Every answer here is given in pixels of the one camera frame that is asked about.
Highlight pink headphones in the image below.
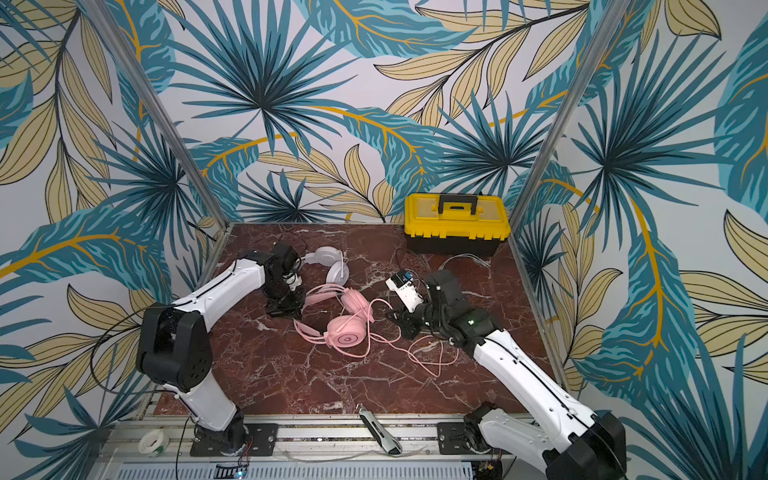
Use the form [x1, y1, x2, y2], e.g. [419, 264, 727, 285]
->
[293, 284, 373, 354]

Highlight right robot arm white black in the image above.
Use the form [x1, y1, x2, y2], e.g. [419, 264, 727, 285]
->
[386, 269, 627, 479]

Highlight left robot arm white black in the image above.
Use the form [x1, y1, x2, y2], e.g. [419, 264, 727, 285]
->
[136, 243, 304, 433]

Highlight white grey headphones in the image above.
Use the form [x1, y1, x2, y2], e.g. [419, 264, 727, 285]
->
[302, 246, 349, 287]

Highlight yellow black toolbox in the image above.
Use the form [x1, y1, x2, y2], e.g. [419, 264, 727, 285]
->
[404, 193, 511, 258]

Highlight grey utility knife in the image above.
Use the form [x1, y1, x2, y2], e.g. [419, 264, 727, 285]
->
[358, 406, 403, 456]

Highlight white tape roll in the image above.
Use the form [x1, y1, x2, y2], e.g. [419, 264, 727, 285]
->
[137, 429, 170, 457]

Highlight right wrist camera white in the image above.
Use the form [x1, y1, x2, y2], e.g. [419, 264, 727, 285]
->
[385, 269, 425, 313]

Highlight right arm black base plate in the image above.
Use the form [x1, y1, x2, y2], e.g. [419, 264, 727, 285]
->
[436, 421, 493, 455]

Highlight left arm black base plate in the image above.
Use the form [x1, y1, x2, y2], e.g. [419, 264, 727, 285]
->
[190, 423, 278, 457]

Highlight aluminium front rail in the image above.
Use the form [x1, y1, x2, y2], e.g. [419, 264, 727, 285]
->
[88, 414, 545, 479]

